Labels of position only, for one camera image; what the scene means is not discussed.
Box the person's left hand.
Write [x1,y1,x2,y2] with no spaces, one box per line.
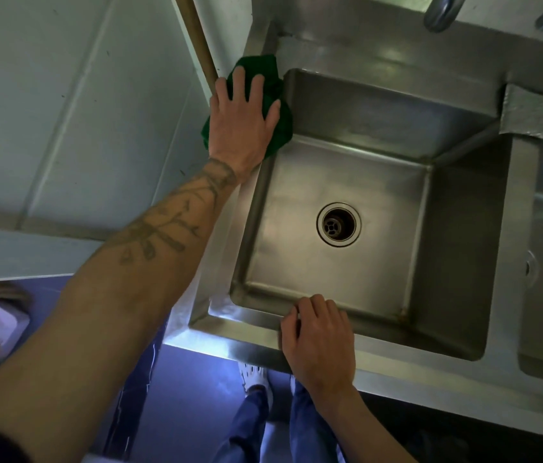
[207,66,283,184]

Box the person's right hand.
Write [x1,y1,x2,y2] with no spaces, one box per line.
[279,293,357,406]

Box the green scouring cloth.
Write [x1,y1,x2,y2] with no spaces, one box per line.
[200,53,295,159]

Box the person's right forearm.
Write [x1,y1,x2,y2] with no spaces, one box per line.
[309,383,417,463]

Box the person's left forearm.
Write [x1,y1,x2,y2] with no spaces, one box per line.
[0,156,241,463]

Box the brown wooden pole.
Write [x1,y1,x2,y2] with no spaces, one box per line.
[173,0,219,95]

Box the basin drain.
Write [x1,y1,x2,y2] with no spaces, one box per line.
[316,202,363,248]
[523,250,540,287]

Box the silver scouring sponge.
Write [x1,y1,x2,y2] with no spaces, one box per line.
[498,83,543,148]

